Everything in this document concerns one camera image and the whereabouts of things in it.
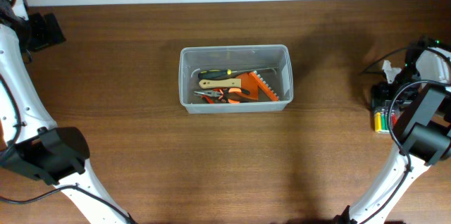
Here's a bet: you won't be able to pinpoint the clear screwdriver set case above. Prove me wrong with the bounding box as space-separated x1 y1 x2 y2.
373 106 400 134

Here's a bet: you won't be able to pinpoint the orange perforated plastic bar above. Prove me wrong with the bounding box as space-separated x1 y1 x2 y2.
249 71 279 101

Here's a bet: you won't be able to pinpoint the orange scraper wooden handle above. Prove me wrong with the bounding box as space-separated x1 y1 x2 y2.
199 73 259 101

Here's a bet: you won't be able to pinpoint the yellow black handled file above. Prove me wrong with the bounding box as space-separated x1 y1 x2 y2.
197 67 278 80

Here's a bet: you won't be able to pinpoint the orange black needle-nose pliers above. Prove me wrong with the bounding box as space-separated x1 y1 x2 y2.
194 87 249 104

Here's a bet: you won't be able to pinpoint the red black diagonal cutters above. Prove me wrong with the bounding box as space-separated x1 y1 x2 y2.
200 88 228 104

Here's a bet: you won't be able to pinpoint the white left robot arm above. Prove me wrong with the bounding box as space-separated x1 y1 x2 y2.
1 0 134 223

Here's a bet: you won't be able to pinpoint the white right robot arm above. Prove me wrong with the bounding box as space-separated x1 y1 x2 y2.
333 36 450 223

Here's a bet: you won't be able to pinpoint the clear plastic container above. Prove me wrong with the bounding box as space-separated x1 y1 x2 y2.
179 44 294 114

